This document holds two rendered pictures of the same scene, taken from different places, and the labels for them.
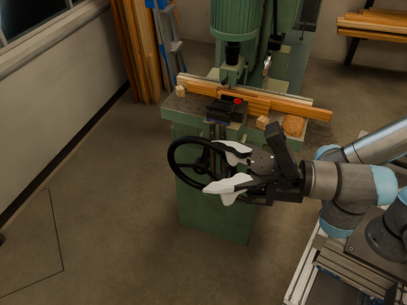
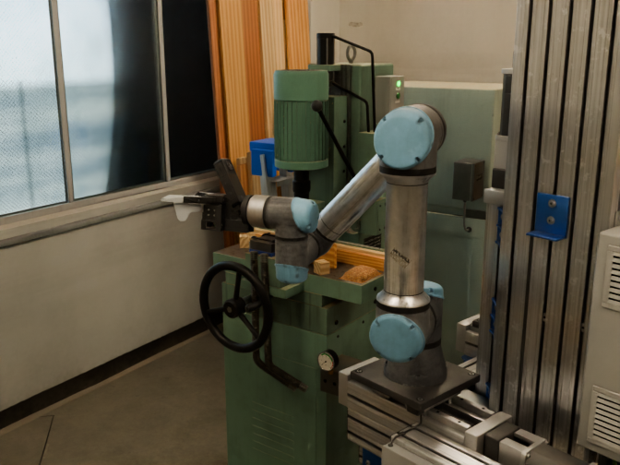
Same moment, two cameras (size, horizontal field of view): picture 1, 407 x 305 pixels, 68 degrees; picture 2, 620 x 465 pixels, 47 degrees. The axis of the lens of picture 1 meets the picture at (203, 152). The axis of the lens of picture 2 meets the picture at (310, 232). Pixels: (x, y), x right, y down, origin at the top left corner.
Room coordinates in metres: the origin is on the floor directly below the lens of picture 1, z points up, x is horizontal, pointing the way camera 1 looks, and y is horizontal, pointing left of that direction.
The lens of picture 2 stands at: (-1.13, -0.75, 1.59)
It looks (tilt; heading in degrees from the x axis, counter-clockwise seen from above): 15 degrees down; 15
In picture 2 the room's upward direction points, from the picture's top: straight up
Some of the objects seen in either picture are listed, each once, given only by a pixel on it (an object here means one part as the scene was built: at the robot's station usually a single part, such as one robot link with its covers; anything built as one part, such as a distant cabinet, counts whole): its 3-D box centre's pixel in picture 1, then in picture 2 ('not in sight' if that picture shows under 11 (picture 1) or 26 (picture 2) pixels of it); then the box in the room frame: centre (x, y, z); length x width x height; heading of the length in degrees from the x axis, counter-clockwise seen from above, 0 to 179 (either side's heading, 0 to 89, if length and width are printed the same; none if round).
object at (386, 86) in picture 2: not in sight; (389, 100); (1.35, -0.36, 1.40); 0.10 x 0.06 x 0.16; 159
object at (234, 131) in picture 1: (225, 124); (276, 265); (0.91, -0.08, 0.92); 0.15 x 0.13 x 0.09; 69
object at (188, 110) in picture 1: (231, 120); (292, 271); (0.99, -0.12, 0.87); 0.61 x 0.30 x 0.06; 69
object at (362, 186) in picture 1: (359, 184); (292, 215); (0.37, -0.30, 1.21); 0.11 x 0.08 x 0.09; 83
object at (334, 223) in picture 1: (340, 206); (294, 255); (0.38, -0.30, 1.12); 0.11 x 0.08 x 0.11; 173
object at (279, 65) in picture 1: (277, 60); (370, 215); (1.22, -0.33, 1.02); 0.09 x 0.07 x 0.12; 69
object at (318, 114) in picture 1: (254, 100); (329, 253); (1.06, -0.22, 0.92); 0.62 x 0.02 x 0.04; 69
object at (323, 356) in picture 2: not in sight; (328, 362); (0.81, -0.28, 0.65); 0.06 x 0.04 x 0.08; 69
